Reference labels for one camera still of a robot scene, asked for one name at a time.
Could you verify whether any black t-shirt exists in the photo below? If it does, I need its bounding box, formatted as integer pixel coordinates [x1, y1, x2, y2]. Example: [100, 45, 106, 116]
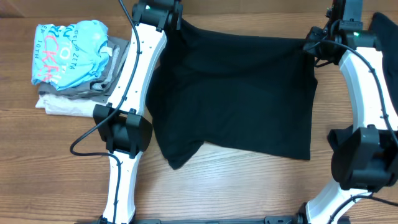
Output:
[146, 21, 317, 169]

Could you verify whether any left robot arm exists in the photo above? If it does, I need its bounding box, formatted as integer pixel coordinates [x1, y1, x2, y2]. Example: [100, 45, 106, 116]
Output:
[93, 0, 183, 223]

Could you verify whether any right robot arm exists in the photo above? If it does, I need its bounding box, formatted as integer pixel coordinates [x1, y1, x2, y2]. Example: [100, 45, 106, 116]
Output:
[286, 0, 397, 224]

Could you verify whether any grey folded shirt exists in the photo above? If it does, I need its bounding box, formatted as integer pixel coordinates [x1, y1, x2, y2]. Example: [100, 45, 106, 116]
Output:
[38, 37, 130, 103]

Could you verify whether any light blue printed t-shirt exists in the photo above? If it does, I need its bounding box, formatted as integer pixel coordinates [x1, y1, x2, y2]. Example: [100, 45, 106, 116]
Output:
[31, 20, 113, 90]

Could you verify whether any beige folded shirt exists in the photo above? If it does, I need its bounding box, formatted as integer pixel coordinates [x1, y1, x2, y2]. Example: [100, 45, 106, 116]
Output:
[35, 94, 106, 118]

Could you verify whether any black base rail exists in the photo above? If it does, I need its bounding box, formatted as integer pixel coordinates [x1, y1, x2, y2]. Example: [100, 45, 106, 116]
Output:
[74, 214, 352, 224]

